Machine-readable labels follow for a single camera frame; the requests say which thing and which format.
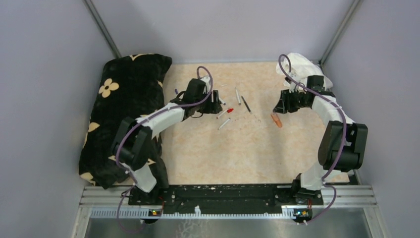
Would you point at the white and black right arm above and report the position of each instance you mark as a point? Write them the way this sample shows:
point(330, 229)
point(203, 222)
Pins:
point(343, 145)

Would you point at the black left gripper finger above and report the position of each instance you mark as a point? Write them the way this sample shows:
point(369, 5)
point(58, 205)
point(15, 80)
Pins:
point(217, 107)
point(209, 100)

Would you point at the orange highlighter pen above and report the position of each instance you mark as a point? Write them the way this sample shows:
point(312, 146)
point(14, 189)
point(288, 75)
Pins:
point(276, 119)

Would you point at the white crumpled cloth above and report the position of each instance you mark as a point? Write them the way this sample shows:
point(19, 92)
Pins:
point(297, 69)

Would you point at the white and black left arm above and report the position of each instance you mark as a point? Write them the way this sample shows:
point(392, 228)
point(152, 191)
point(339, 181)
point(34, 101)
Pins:
point(131, 145)

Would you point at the thin black pen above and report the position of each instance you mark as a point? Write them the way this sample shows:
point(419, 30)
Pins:
point(246, 105)

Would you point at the black floral blanket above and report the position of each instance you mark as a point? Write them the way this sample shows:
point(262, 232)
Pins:
point(131, 86)

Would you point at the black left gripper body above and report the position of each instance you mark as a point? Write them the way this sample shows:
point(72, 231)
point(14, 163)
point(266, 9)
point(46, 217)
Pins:
point(212, 105)

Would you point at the slotted cable duct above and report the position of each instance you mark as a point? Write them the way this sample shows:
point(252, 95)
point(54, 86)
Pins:
point(144, 213)

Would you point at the white marker pen lower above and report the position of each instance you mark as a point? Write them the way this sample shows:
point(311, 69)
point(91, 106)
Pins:
point(224, 123)

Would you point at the aluminium corner post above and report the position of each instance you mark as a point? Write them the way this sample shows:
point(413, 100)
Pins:
point(102, 27)
point(353, 8)

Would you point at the aluminium corner post left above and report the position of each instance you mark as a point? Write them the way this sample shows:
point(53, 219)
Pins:
point(102, 27)

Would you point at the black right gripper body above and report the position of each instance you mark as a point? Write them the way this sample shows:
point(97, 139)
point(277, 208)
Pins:
point(297, 101)

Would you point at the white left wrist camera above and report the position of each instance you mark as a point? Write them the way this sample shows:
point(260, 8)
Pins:
point(207, 81)

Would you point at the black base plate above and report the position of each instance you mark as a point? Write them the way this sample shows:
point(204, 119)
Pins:
point(223, 198)

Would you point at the white red-cap marker pen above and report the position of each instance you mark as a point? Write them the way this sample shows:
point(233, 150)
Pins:
point(229, 110)

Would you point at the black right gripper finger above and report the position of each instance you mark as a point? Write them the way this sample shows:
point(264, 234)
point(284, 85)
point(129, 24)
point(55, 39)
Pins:
point(280, 107)
point(285, 96)

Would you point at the aluminium corner post right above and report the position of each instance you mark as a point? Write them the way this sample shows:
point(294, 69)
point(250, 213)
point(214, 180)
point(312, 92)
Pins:
point(353, 8)

